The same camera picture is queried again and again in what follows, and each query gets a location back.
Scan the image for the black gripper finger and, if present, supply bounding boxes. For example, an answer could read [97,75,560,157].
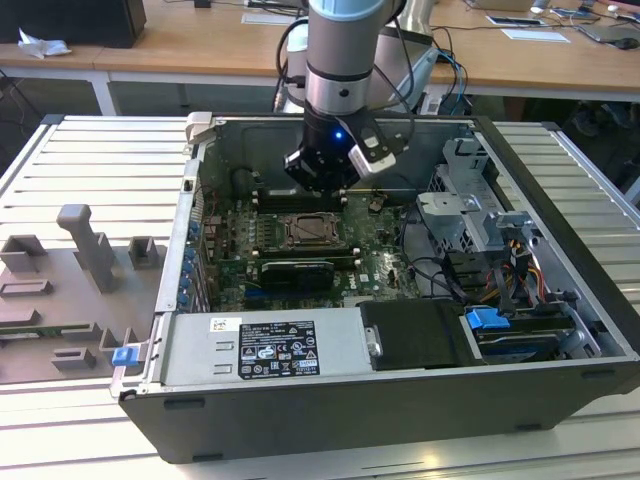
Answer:
[327,158,362,194]
[284,148,326,191]

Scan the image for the silver CPU with green edge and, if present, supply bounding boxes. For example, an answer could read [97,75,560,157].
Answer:
[296,219,336,244]

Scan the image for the CPU socket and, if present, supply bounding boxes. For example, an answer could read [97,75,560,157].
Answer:
[281,211,352,251]

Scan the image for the blue expansion slot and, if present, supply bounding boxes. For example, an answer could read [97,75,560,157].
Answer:
[243,285,288,302]

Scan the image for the black cylinder part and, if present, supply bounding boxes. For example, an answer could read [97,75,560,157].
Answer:
[230,167,258,198]

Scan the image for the green motherboard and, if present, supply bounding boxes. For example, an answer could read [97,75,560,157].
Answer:
[199,192,427,314]

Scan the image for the black graphics card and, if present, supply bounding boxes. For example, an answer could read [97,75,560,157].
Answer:
[259,257,337,293]

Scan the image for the light grey case latch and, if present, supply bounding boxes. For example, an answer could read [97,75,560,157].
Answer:
[184,111,218,148]

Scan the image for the silver perforated drive cage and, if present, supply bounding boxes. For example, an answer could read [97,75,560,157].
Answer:
[415,138,544,254]

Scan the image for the wooden desk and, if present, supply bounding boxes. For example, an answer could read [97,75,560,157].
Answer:
[0,0,640,117]

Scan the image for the black plastic shroud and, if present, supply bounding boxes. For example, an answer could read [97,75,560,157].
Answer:
[359,299,474,372]

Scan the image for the hard disk in blue carrier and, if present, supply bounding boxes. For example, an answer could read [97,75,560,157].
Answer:
[463,307,576,366]

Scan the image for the silver power supply with label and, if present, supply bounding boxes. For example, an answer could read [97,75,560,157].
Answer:
[159,305,382,389]

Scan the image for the dark framed tablet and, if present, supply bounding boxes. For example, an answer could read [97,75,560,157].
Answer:
[485,14,548,28]

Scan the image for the white paper sheet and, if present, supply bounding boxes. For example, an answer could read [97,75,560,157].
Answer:
[500,27,572,45]

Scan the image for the black silver PC case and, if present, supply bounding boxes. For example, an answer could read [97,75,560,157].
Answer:
[112,110,640,464]

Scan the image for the blue plastic latch tab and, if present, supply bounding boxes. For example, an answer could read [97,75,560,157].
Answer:
[112,346,138,370]

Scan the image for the black box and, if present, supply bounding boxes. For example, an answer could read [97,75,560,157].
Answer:
[0,0,148,50]

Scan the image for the grey parts rack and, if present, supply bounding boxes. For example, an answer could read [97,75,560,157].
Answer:
[0,202,169,387]

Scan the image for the crumpled white paper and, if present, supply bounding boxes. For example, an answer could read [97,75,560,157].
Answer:
[17,26,73,62]

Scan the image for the grey laptop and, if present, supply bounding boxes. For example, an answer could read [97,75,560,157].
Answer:
[574,21,640,49]

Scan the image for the green RAM stick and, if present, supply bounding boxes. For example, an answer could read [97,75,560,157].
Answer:
[0,326,67,342]

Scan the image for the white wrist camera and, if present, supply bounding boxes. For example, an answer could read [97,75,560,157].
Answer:
[346,119,398,178]

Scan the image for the thin red wire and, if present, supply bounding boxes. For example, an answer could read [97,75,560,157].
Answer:
[196,183,222,213]

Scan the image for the black cable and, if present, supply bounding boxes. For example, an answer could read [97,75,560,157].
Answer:
[398,207,427,282]
[409,255,474,308]

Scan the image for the grey desk cable hatch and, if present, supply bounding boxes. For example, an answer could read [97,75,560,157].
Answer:
[241,12,308,27]

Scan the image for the blue cable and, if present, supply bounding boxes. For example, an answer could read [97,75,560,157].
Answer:
[432,47,469,119]

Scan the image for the yellow orange power wires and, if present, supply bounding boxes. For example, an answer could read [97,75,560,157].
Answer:
[519,264,547,302]

